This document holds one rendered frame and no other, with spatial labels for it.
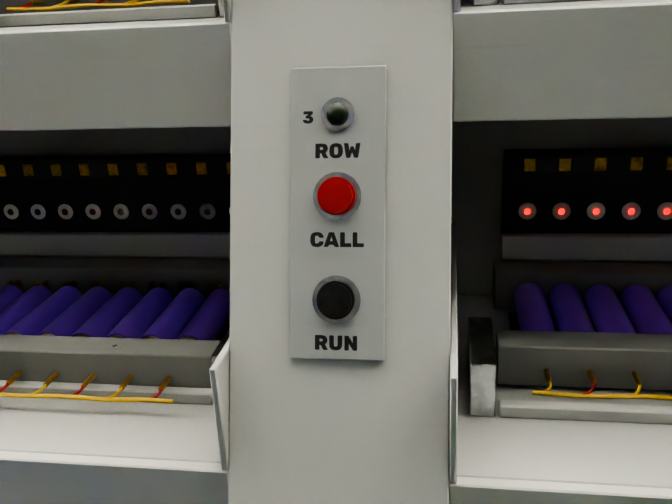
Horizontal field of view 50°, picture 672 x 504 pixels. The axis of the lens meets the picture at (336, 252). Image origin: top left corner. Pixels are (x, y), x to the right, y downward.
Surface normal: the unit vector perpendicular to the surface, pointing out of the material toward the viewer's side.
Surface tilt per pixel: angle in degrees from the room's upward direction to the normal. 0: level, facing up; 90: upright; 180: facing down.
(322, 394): 90
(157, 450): 20
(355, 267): 90
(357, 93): 90
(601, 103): 111
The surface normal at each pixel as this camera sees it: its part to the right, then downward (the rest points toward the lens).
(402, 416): -0.16, 0.00
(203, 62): -0.15, 0.36
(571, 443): -0.05, -0.94
